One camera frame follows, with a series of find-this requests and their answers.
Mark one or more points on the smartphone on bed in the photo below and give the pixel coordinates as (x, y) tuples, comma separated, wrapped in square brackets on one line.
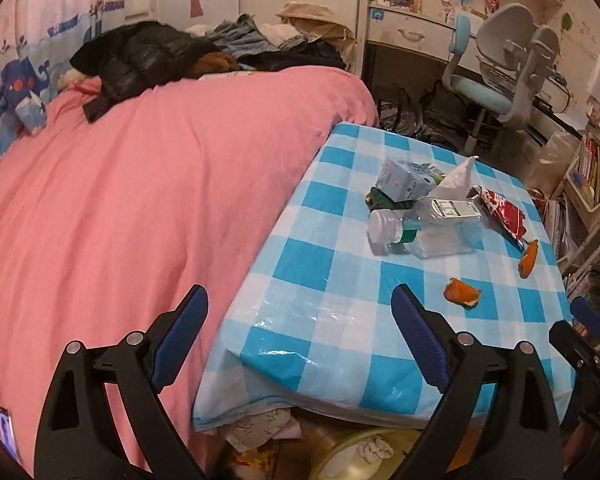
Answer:
[(7, 434)]

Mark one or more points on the clear plastic bag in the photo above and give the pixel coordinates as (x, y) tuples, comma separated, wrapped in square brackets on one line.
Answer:
[(552, 163)]

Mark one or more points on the orange peel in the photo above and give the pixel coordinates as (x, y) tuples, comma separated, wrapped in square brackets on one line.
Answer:
[(460, 293), (528, 259)]

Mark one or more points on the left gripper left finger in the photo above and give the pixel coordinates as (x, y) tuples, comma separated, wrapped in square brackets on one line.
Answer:
[(77, 437)]

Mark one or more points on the green wrapper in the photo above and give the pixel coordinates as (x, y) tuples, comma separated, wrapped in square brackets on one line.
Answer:
[(375, 200)]

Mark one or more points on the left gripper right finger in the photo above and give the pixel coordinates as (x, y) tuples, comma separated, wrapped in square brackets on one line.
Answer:
[(520, 438)]

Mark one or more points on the whale pattern curtain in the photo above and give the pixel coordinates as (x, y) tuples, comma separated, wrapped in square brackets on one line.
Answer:
[(37, 40)]

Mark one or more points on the white bookshelf with books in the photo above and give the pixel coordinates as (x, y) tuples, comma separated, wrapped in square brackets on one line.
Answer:
[(572, 216)]

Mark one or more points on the white desk with drawer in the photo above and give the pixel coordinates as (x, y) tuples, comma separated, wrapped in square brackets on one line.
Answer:
[(407, 31)]

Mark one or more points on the pink bed duvet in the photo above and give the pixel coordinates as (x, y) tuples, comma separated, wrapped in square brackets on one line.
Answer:
[(105, 225)]

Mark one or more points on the yellow trash bin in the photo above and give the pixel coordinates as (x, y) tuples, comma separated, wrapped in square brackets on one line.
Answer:
[(374, 453)]

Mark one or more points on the floral cloth under table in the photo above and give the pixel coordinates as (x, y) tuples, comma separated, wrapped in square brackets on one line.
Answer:
[(254, 431)]

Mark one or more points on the clear plastic water bottle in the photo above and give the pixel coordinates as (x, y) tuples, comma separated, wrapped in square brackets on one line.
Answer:
[(432, 228)]

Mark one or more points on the blue white checkered tablecloth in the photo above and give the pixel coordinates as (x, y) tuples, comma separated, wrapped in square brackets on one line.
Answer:
[(312, 326)]

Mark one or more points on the black puffer jacket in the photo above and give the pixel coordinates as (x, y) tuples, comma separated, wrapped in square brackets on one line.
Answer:
[(133, 58)]

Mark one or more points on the beige hat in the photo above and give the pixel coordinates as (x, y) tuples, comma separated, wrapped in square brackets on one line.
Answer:
[(317, 21)]

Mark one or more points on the white tissue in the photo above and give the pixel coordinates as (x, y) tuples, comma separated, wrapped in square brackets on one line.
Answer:
[(457, 184)]

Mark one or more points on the grey blue desk chair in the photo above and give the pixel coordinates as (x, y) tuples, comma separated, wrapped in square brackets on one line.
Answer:
[(518, 57)]

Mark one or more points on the red snack wrapper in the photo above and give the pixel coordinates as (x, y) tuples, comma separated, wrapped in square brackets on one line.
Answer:
[(508, 217)]

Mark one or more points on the pile of clothes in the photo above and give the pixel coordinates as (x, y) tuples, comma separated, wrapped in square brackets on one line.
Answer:
[(269, 47)]

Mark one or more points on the blue white milk carton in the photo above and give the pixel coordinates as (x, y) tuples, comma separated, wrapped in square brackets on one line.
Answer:
[(404, 181)]

